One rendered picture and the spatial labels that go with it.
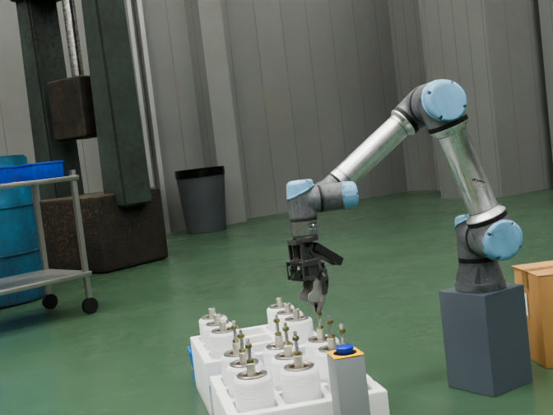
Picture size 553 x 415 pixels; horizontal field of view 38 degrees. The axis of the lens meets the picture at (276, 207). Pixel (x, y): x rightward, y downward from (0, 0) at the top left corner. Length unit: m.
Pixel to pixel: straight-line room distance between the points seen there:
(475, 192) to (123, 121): 4.38
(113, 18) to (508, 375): 4.71
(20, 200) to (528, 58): 6.02
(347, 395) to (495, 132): 7.23
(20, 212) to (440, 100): 3.61
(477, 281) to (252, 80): 7.64
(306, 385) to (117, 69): 4.70
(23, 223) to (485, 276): 3.55
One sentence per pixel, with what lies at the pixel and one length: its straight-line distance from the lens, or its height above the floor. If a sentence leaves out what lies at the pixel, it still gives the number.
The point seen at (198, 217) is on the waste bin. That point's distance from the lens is 8.50.
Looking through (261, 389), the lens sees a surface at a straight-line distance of 1.97.
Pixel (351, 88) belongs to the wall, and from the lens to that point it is 10.84.
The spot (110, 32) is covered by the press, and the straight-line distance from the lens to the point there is 6.44.
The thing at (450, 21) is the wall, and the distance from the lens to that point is 9.30.
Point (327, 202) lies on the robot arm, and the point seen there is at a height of 0.63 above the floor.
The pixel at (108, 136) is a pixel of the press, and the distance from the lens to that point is 6.35.
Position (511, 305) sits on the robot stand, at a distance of 2.51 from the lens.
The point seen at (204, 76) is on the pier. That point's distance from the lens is 9.25.
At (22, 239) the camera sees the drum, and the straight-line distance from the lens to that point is 5.37.
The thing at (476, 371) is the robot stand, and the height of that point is 0.07.
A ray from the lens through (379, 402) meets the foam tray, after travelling 2.02.
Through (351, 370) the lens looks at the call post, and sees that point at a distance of 1.84.
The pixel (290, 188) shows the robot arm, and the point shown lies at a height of 0.68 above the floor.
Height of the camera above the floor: 0.79
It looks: 4 degrees down
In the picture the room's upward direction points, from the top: 7 degrees counter-clockwise
